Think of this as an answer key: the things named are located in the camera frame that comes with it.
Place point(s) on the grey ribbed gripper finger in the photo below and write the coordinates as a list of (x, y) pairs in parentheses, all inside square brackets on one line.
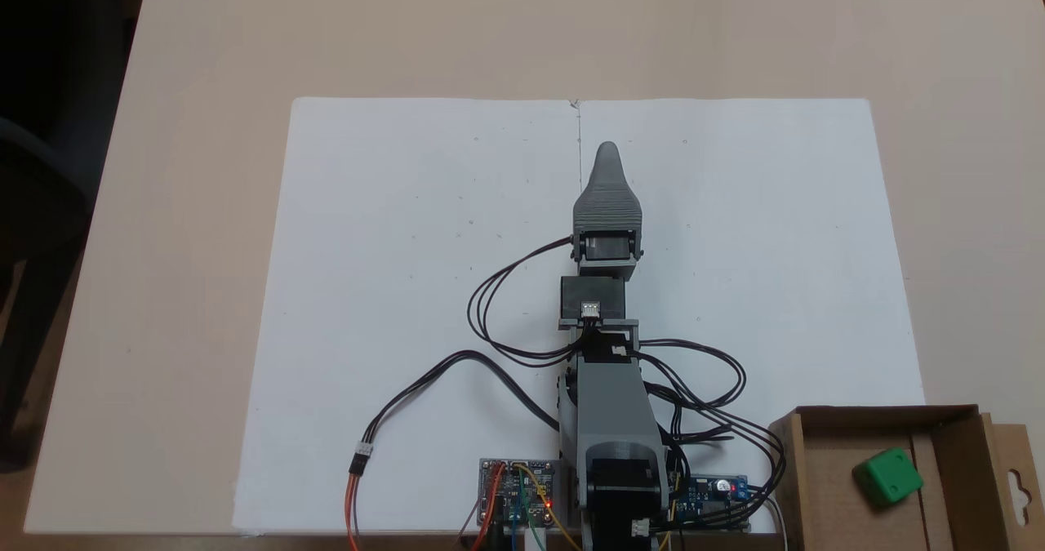
[(609, 204)]

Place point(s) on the green dice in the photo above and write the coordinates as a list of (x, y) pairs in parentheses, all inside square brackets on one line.
[(888, 477)]

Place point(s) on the grey black Koch robot arm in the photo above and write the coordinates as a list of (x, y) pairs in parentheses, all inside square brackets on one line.
[(612, 404)]

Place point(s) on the white paper sheet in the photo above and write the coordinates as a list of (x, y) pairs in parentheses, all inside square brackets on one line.
[(775, 249), (408, 273)]

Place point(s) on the green circuit board with LED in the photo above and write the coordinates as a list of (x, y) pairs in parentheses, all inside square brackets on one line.
[(510, 490)]

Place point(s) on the blue circuit board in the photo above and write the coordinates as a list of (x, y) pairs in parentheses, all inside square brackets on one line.
[(710, 490)]

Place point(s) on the brown cardboard box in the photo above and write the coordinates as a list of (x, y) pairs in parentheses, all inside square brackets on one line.
[(824, 486)]

